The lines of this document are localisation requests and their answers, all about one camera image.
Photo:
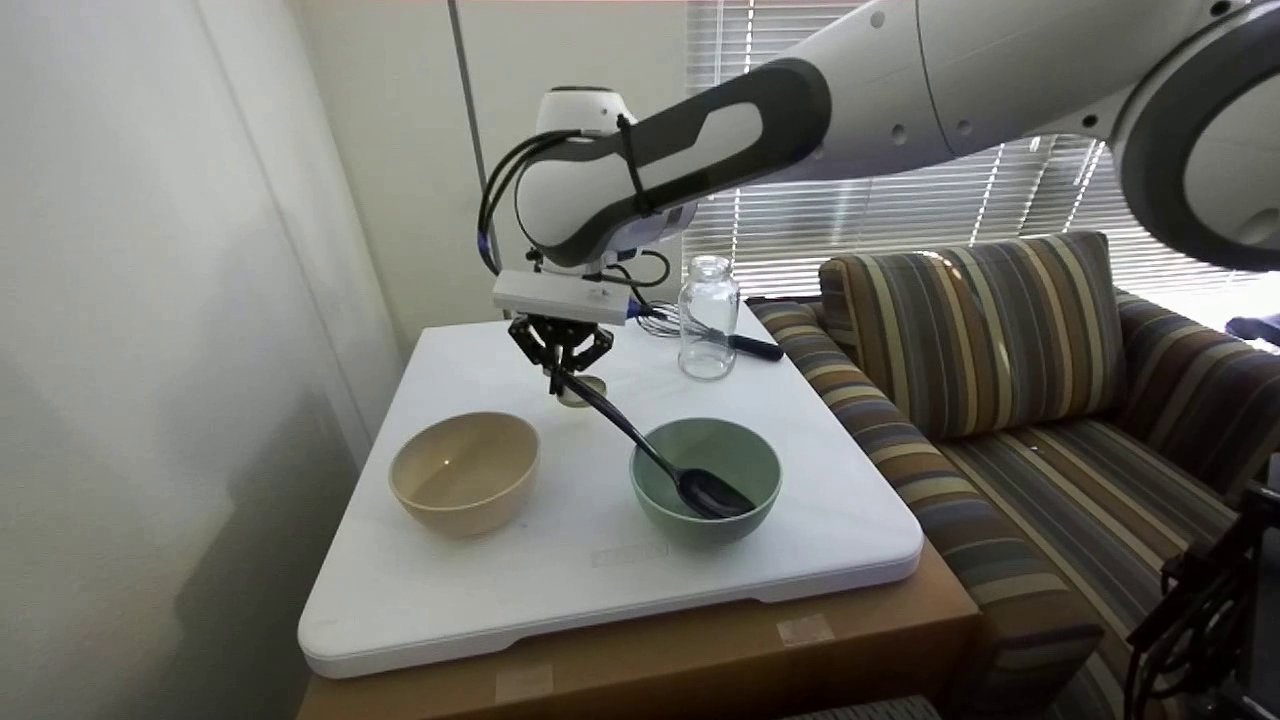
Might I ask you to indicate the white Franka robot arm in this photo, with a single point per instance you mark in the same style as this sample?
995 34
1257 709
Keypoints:
960 83

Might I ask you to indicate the striped cushion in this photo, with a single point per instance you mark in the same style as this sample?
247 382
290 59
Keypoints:
975 333

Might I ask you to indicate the cream ceramic bowl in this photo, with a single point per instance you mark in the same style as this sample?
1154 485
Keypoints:
465 504

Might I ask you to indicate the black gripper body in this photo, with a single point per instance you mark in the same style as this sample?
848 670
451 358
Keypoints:
563 336

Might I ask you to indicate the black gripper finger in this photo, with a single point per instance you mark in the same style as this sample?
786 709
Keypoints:
540 358
590 361

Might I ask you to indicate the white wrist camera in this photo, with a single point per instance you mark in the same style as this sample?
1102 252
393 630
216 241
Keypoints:
563 297

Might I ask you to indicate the black metal stand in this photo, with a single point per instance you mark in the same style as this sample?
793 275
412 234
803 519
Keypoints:
1203 601

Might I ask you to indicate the clear glass jar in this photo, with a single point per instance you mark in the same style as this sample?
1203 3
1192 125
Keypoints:
706 333

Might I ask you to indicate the striped sofa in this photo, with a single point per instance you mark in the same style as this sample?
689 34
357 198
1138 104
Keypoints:
1066 504

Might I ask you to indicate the green ceramic bowl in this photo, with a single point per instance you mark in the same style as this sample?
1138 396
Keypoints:
730 446

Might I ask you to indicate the white foam board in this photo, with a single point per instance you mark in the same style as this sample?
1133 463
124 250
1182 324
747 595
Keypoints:
574 585

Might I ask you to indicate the wooden table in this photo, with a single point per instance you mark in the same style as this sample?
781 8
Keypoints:
747 658

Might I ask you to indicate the blue object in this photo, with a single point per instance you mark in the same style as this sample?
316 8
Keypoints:
1260 324

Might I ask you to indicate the black plastic spoon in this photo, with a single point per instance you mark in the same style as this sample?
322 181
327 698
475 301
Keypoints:
721 497

